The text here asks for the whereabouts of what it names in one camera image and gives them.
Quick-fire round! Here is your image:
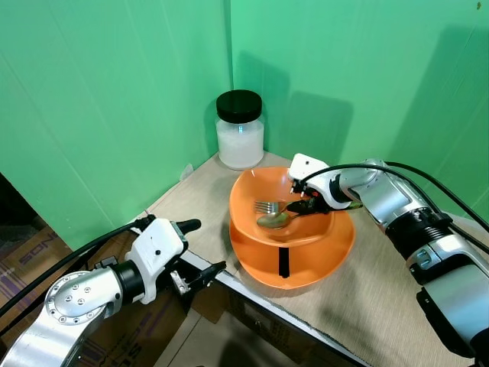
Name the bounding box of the gold metal spoon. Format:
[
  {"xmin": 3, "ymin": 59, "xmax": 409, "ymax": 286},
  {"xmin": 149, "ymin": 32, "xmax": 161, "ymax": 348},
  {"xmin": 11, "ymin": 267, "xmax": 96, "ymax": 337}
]
[{"xmin": 256, "ymin": 200, "xmax": 364, "ymax": 230}]

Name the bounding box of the silver metal fork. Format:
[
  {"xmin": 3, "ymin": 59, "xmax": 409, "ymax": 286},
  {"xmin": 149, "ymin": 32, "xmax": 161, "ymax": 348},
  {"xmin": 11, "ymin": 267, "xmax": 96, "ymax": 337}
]
[{"xmin": 254, "ymin": 199, "xmax": 305, "ymax": 217}]

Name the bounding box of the orange plastic bowl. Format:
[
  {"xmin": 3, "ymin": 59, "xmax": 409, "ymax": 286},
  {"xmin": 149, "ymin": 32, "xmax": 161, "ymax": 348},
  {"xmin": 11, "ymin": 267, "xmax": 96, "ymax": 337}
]
[{"xmin": 229, "ymin": 166, "xmax": 337, "ymax": 247}]

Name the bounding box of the orange bowl with black strip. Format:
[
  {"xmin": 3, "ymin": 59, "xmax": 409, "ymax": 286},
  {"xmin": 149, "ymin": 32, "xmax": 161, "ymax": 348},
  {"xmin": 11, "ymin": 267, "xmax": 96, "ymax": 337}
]
[{"xmin": 229, "ymin": 208, "xmax": 356, "ymax": 290}]

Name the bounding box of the plain brown cardboard box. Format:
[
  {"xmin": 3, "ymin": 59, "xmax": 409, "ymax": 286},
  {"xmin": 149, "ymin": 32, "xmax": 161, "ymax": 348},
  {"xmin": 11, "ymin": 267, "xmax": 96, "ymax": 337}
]
[{"xmin": 180, "ymin": 279, "xmax": 348, "ymax": 367}]

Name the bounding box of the clear jar with black lid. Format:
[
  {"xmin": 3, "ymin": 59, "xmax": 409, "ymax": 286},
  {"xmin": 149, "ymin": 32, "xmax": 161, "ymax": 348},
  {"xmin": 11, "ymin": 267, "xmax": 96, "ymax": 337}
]
[{"xmin": 215, "ymin": 90, "xmax": 265, "ymax": 171}]

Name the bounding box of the printed brown cardboard box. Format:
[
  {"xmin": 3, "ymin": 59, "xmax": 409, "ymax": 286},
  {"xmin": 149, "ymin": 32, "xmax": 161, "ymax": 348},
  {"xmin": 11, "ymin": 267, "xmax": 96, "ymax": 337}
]
[{"xmin": 0, "ymin": 222, "xmax": 192, "ymax": 367}]

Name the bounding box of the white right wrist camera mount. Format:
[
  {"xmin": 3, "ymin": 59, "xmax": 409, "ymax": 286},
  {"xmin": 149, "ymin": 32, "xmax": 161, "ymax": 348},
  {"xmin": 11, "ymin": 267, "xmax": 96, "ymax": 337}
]
[{"xmin": 288, "ymin": 154, "xmax": 341, "ymax": 201}]

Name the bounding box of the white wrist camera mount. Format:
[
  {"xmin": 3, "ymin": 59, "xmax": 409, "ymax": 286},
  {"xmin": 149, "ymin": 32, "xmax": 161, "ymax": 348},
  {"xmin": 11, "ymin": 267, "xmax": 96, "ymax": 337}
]
[
  {"xmin": 288, "ymin": 154, "xmax": 341, "ymax": 201},
  {"xmin": 125, "ymin": 219, "xmax": 189, "ymax": 304}
]

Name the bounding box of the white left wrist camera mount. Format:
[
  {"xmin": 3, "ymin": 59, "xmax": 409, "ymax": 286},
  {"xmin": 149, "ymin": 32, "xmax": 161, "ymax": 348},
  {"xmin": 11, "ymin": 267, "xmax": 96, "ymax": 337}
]
[{"xmin": 125, "ymin": 219, "xmax": 189, "ymax": 304}]

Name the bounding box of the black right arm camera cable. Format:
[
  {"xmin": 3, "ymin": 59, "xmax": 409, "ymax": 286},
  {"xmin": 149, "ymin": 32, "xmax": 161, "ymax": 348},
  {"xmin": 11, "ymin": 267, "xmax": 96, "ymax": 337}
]
[{"xmin": 300, "ymin": 163, "xmax": 489, "ymax": 253}]

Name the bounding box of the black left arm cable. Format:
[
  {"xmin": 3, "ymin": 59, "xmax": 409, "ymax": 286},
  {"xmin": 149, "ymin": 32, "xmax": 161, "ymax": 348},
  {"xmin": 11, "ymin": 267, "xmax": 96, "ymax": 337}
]
[{"xmin": 0, "ymin": 216, "xmax": 154, "ymax": 318}]

